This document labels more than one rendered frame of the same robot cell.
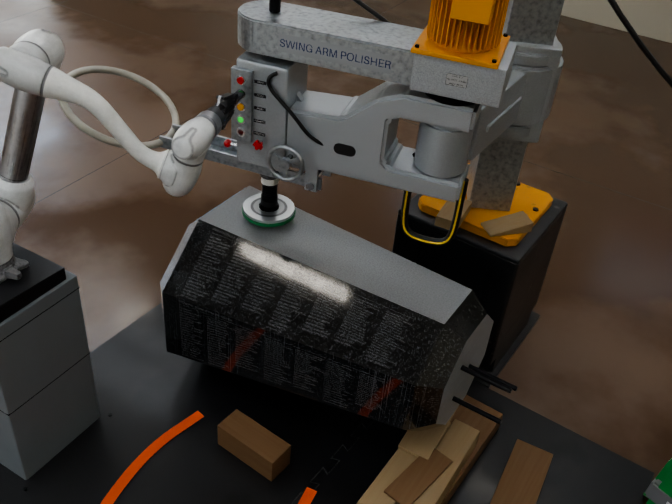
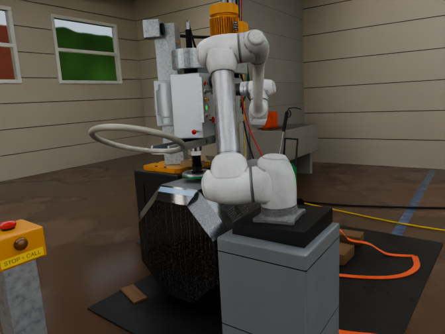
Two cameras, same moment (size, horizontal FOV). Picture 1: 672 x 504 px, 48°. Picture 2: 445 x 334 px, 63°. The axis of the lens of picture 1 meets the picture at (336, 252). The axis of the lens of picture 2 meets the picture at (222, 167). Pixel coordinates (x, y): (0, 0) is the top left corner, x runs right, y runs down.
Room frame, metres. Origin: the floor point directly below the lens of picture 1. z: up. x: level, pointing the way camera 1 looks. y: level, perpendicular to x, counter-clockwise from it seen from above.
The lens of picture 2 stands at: (2.08, 2.74, 1.37)
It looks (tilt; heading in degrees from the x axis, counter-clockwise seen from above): 11 degrees down; 278
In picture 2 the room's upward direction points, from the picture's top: 3 degrees counter-clockwise
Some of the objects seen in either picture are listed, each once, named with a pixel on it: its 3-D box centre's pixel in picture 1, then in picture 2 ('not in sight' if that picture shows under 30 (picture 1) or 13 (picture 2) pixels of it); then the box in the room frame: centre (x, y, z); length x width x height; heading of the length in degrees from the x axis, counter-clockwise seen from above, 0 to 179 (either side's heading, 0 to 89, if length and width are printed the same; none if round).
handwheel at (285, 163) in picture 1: (288, 159); not in sight; (2.44, 0.21, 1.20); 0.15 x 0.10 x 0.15; 75
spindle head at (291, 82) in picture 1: (291, 113); (198, 107); (2.56, 0.22, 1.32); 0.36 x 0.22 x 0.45; 75
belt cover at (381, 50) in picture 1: (368, 52); (211, 65); (2.49, -0.05, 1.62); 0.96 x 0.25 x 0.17; 75
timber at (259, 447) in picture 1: (253, 444); not in sight; (2.01, 0.26, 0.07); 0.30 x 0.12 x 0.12; 57
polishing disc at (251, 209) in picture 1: (268, 207); (197, 172); (2.58, 0.29, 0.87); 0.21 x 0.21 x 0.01
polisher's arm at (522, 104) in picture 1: (495, 95); (188, 101); (2.80, -0.57, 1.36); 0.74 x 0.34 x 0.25; 150
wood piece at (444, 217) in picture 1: (453, 213); (192, 163); (2.79, -0.50, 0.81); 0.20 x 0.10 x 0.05; 157
